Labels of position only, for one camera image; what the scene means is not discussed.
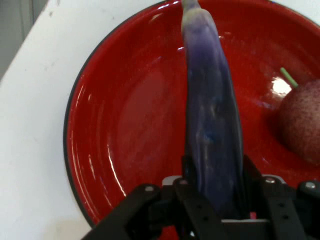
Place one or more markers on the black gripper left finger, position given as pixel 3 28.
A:
pixel 160 215

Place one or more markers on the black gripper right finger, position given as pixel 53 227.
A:
pixel 287 212

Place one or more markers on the dark purple toy eggplant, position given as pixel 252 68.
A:
pixel 212 112

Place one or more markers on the red toy fruit green stem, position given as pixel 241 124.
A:
pixel 303 120

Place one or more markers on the red bowl with black rim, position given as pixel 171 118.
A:
pixel 137 112

